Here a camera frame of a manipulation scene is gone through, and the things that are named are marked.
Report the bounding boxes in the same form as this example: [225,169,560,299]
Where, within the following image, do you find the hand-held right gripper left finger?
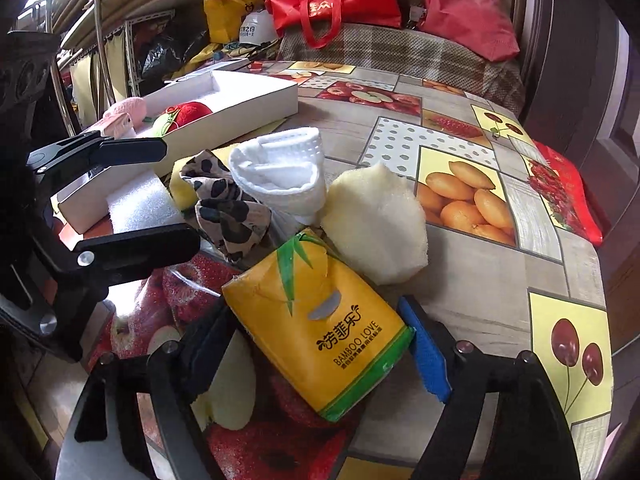
[57,297,251,480]

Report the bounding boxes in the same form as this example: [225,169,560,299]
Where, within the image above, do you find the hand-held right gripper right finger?
[397,295,583,480]

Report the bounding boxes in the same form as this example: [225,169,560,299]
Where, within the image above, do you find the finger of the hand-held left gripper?
[27,131,168,175]
[70,224,201,286]

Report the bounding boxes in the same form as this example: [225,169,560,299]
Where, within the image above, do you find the yellow tissue pack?
[221,227,416,423]

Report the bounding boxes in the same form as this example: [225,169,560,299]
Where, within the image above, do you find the white cardboard box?
[52,70,299,235]

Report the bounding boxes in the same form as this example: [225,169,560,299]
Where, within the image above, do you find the pink fluffy cloth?
[102,97,148,139]

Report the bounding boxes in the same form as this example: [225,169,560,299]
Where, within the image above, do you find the white foam block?
[106,170,186,235]

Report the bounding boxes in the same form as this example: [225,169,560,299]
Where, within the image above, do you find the yellow sponge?
[169,147,236,211]

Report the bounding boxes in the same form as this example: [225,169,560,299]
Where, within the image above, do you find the red strawberry plush toy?
[152,101,212,136]

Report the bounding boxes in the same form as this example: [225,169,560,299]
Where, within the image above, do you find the leopard print cloth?
[180,150,272,263]

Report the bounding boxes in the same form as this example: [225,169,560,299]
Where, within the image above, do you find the black plastic bag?
[140,35,211,81]

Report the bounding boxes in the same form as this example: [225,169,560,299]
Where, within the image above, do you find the fruit print tablecloth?
[50,57,616,480]

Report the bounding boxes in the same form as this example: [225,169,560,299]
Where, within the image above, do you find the metal shelf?
[30,0,181,126]

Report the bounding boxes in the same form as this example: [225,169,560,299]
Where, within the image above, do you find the cream sponge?
[320,160,431,286]

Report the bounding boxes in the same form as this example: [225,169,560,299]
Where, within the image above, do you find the white towel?
[229,127,327,226]

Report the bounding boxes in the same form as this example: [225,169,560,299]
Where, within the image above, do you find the yellow bag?
[202,0,263,43]

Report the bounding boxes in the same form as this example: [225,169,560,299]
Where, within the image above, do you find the white helmet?
[237,10,278,47]

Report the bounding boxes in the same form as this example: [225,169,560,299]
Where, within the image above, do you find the plaid sofa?
[277,22,526,113]

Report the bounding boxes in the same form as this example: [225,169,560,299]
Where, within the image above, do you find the plain red cloth bag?
[419,0,521,63]

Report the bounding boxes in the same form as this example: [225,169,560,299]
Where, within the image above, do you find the red tote bag with handles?
[264,0,403,50]

